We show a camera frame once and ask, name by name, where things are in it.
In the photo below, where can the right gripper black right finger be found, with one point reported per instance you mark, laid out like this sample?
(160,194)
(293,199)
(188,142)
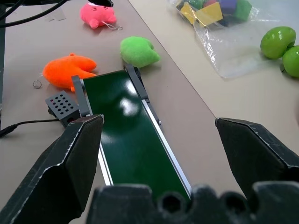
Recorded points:
(254,154)

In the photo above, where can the dark metal post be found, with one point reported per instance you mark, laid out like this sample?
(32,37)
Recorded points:
(2,51)

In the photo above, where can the green plush toy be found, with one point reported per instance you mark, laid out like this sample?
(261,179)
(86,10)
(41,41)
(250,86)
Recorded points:
(137,51)

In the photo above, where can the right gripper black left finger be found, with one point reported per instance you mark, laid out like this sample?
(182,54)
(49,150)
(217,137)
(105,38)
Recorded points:
(58,177)

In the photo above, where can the red foam block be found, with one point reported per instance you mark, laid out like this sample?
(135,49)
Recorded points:
(210,2)

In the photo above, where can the orange plush toy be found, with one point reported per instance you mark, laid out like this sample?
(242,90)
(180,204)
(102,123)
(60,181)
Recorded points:
(66,70)

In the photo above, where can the pink plush toy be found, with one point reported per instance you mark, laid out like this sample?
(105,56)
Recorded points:
(98,14)

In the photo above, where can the grey perforated control box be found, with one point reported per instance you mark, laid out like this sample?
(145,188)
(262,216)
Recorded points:
(61,106)

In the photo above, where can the clear plastic bag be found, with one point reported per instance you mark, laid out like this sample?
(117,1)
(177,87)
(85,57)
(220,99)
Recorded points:
(236,53)

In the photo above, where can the green foam block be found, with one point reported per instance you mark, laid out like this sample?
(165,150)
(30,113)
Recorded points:
(243,9)
(195,2)

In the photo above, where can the yellow foam block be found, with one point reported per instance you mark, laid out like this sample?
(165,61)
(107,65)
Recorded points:
(210,14)
(188,13)

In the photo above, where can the green apple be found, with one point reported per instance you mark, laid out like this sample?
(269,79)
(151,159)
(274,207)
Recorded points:
(292,61)
(276,42)

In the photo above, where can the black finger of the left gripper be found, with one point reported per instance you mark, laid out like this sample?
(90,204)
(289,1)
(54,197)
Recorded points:
(102,2)

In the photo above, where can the green conveyor belt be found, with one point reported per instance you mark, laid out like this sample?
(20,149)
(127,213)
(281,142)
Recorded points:
(130,130)

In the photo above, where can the purple foam block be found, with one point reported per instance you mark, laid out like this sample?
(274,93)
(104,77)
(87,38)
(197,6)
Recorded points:
(228,5)

